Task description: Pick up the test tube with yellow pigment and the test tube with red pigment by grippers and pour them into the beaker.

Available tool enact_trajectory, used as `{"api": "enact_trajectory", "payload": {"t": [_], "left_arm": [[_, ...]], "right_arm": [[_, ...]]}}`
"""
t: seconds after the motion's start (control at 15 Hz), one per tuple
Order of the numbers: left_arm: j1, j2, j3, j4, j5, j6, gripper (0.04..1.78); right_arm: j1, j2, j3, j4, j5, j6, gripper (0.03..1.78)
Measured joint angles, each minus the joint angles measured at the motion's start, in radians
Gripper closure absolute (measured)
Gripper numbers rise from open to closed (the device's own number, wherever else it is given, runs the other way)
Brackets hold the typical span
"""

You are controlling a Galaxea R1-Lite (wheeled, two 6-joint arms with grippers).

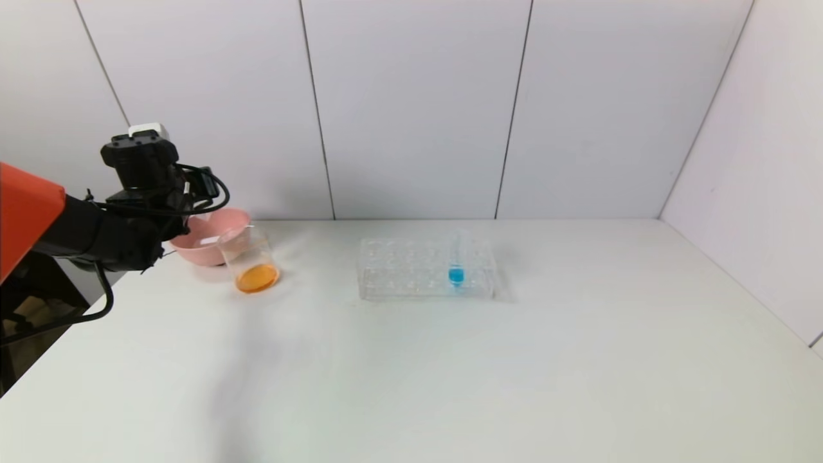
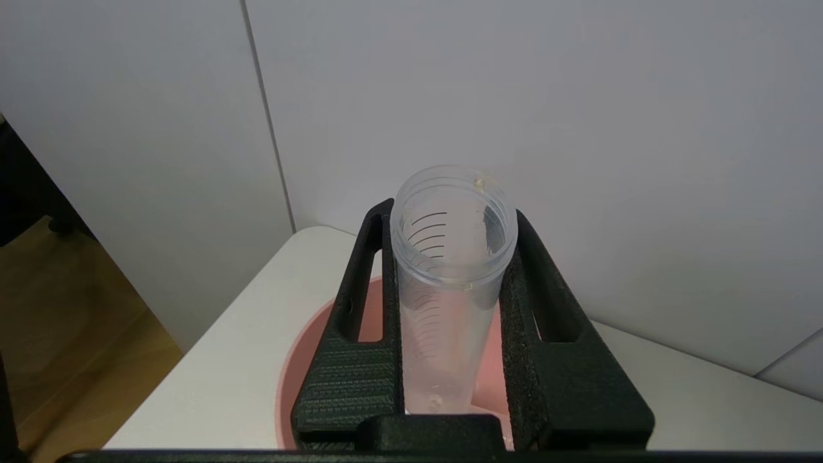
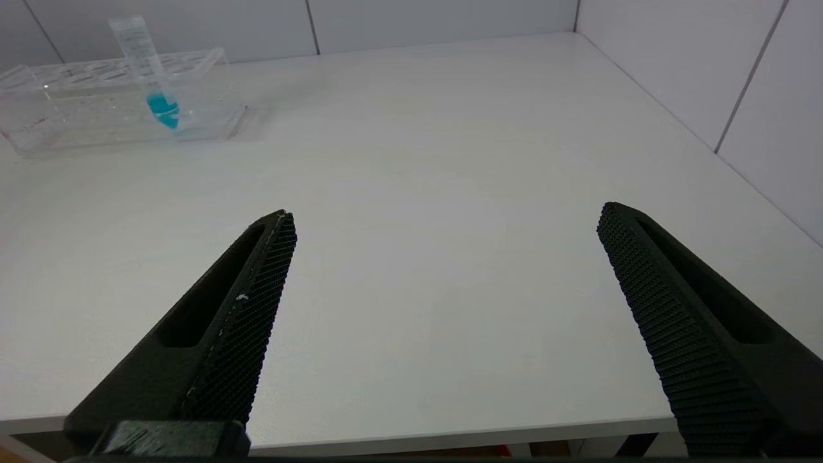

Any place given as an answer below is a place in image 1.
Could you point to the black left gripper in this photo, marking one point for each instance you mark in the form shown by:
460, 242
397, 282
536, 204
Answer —
144, 164

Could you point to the orange and black left arm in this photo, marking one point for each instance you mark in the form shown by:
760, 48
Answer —
32, 212

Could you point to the clear glass beaker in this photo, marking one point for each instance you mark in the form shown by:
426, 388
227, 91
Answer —
257, 278

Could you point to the clear plastic test tube rack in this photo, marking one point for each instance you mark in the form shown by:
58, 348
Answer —
398, 276

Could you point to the test tube with blue pigment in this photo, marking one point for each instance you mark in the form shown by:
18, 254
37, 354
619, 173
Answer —
456, 276

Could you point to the pink bowl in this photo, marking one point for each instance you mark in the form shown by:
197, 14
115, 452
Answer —
199, 254

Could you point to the black stand beside table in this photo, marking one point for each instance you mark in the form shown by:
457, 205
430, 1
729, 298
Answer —
45, 315

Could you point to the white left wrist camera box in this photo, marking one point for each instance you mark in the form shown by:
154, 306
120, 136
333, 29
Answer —
148, 130

